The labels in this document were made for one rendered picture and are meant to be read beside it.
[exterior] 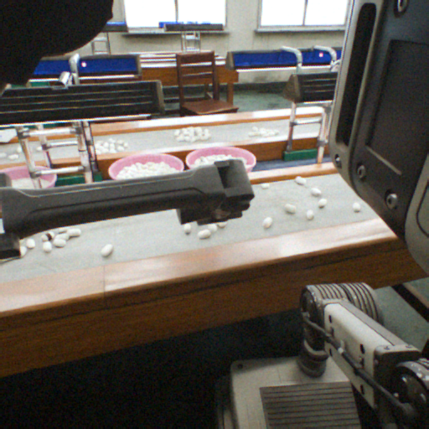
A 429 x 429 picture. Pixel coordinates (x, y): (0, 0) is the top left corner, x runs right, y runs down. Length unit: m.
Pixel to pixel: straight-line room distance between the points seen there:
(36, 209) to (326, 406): 0.75
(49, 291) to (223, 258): 0.38
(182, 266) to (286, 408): 0.41
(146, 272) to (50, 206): 0.34
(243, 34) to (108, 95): 5.41
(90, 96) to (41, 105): 0.11
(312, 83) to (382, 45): 0.76
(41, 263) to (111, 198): 0.45
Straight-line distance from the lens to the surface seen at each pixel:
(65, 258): 0.91
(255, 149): 1.50
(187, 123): 1.75
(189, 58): 3.41
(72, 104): 0.87
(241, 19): 6.19
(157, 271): 0.77
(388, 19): 0.26
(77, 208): 0.50
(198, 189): 0.53
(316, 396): 0.95
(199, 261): 0.79
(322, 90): 1.02
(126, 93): 0.87
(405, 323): 1.88
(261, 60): 1.54
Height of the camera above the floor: 1.27
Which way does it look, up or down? 32 degrees down
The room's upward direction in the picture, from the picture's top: straight up
